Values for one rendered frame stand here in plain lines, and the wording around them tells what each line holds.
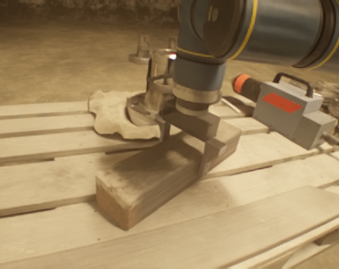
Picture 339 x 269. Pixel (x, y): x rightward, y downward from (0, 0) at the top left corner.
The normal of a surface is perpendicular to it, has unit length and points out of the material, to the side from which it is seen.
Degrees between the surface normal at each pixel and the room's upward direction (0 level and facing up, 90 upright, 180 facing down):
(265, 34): 103
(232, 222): 0
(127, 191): 0
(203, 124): 90
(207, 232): 0
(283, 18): 80
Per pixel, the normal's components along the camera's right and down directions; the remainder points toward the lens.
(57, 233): 0.13, -0.86
